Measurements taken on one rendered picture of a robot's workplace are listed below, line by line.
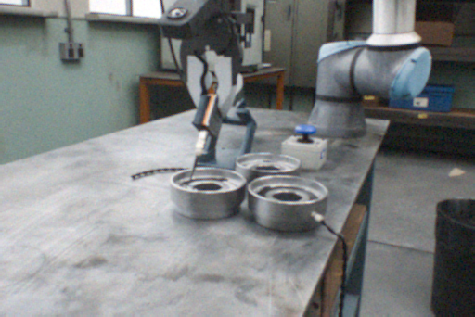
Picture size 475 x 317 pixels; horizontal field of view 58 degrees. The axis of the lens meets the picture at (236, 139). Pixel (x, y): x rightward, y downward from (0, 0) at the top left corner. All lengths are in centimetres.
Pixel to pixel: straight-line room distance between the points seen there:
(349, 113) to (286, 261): 66
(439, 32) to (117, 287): 376
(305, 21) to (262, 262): 406
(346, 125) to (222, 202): 58
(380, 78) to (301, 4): 351
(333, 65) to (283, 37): 345
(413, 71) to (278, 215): 56
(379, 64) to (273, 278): 66
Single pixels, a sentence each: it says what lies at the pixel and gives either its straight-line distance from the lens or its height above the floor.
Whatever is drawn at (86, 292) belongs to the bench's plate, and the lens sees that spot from 44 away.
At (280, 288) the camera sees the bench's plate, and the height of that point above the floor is 80.
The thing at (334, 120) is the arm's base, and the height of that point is 84.
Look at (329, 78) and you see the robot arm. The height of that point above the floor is 94.
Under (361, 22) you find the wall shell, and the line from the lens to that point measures 460.
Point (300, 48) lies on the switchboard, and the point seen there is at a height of 95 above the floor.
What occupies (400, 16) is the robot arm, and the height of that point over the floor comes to 109.
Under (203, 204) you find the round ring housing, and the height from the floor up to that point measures 82.
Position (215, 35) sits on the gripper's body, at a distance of 61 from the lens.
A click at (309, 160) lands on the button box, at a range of 79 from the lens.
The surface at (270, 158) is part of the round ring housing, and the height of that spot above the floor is 83.
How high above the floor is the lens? 103
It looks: 13 degrees down
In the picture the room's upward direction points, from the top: 2 degrees clockwise
